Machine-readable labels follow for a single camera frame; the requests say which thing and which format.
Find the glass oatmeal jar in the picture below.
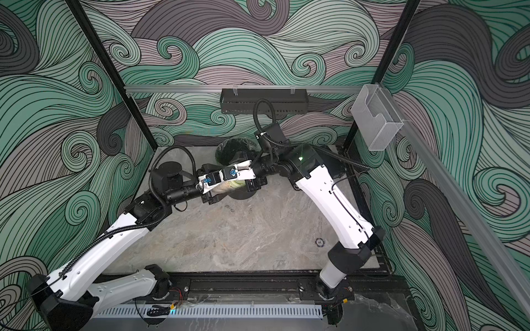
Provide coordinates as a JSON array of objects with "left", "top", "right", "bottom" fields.
[{"left": 211, "top": 181, "right": 231, "bottom": 195}]

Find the light green jar lid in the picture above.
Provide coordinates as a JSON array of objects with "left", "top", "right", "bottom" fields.
[{"left": 229, "top": 180, "right": 248, "bottom": 195}]

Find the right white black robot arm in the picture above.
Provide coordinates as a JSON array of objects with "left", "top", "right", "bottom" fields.
[{"left": 249, "top": 145, "right": 385, "bottom": 299}]

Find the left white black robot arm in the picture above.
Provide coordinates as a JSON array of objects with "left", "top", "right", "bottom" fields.
[{"left": 27, "top": 161, "right": 255, "bottom": 330}]

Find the black trash bin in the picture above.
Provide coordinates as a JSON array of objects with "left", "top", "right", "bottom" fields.
[{"left": 215, "top": 137, "right": 260, "bottom": 200}]

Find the clear plastic bin liner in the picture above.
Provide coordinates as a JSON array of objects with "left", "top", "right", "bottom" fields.
[{"left": 215, "top": 137, "right": 261, "bottom": 166}]

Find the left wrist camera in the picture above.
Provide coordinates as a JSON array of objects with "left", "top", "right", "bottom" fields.
[{"left": 197, "top": 170, "right": 223, "bottom": 194}]

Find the right black corrugated cable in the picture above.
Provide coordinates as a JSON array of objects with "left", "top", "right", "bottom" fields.
[{"left": 253, "top": 98, "right": 371, "bottom": 171}]

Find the black corrugated cable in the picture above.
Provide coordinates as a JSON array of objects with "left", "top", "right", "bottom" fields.
[
  {"left": 253, "top": 98, "right": 371, "bottom": 171},
  {"left": 57, "top": 145, "right": 197, "bottom": 276}
]

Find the black wall shelf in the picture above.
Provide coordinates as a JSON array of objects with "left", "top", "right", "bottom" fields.
[{"left": 219, "top": 88, "right": 309, "bottom": 116}]

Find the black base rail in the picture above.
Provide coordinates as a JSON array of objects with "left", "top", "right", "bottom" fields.
[{"left": 166, "top": 270, "right": 410, "bottom": 303}]

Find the clear acrylic wall holder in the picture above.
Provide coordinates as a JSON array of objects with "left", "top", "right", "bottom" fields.
[{"left": 351, "top": 84, "right": 403, "bottom": 152}]

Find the left black corrugated cable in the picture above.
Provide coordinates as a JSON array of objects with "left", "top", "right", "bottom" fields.
[{"left": 57, "top": 145, "right": 197, "bottom": 276}]

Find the white slotted cable duct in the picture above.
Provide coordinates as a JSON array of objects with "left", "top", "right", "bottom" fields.
[{"left": 96, "top": 303, "right": 324, "bottom": 319}]

